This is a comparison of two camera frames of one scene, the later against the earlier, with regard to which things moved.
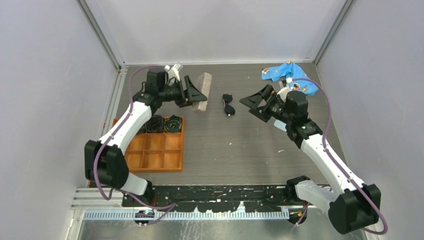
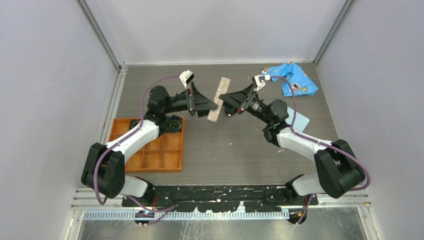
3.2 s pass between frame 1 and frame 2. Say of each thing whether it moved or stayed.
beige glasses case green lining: moved
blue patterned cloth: stayed
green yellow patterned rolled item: stayed
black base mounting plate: stayed
